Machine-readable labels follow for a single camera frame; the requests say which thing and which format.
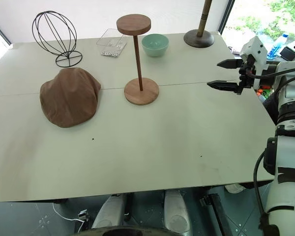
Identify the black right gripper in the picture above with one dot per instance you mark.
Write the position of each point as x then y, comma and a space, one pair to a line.
247, 73

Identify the brown cap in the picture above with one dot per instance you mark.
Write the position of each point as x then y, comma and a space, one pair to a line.
68, 98

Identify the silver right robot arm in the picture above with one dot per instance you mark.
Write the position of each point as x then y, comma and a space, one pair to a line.
290, 191

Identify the wooden round-top hat stand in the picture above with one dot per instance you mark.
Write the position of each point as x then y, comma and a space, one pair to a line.
140, 92

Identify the orange and green small items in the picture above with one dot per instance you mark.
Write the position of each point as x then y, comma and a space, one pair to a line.
263, 91

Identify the blue-label water bottle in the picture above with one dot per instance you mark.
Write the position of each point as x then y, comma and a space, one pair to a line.
277, 46

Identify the black and white device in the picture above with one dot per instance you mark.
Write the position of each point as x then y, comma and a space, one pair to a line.
293, 50

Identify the green ceramic bowl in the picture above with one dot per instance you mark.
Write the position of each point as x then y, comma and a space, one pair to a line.
155, 48

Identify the white shoe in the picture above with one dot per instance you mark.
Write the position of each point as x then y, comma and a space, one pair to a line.
234, 188

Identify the clear acrylic box with washers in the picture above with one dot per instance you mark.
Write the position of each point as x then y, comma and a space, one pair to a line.
113, 46

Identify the black bar under table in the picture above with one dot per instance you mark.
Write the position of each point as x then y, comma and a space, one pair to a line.
220, 214

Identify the silver right robot leg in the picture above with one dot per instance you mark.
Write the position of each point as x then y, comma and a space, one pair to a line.
177, 211

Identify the silver robot leg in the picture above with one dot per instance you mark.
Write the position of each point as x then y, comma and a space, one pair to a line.
110, 211
177, 211

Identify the silver left robot leg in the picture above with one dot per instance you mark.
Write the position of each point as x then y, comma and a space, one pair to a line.
110, 211

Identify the dark rounded robot torso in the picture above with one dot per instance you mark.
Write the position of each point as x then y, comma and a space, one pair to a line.
123, 232

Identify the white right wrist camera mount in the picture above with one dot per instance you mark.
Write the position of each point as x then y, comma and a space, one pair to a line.
256, 50

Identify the black window frame post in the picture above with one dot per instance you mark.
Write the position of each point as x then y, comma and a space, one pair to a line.
227, 14

